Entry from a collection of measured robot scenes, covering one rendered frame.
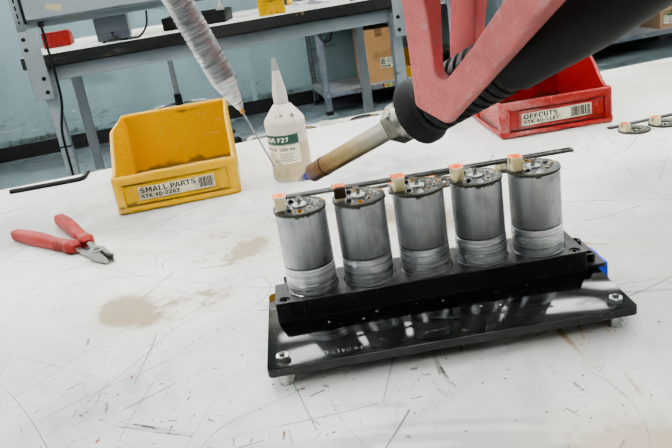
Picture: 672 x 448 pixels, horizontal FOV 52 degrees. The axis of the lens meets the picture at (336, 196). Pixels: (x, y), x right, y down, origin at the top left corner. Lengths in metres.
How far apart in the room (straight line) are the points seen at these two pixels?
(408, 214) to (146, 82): 4.42
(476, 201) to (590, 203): 0.15
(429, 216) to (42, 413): 0.19
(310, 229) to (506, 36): 0.15
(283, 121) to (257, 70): 4.16
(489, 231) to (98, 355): 0.20
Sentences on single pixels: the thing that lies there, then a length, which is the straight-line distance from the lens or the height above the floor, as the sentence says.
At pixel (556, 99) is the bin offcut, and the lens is 0.62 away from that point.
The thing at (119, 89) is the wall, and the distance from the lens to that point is 4.73.
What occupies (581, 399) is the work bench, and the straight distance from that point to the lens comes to 0.29.
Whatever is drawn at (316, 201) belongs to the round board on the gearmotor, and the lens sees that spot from 0.32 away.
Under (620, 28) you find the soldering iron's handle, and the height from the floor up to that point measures 0.89.
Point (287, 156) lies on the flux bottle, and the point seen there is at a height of 0.77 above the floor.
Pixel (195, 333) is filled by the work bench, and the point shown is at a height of 0.75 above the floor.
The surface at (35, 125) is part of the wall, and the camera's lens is 4.83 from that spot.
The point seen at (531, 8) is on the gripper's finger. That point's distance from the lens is 0.20.
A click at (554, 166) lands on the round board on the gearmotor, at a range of 0.34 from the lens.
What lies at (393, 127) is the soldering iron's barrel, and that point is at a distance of 0.25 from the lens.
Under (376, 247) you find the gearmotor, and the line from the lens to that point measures 0.32.
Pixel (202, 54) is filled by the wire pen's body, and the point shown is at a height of 0.89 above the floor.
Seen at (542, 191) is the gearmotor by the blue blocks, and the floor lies 0.80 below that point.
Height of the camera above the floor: 0.92
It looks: 19 degrees down
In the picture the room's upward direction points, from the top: 9 degrees counter-clockwise
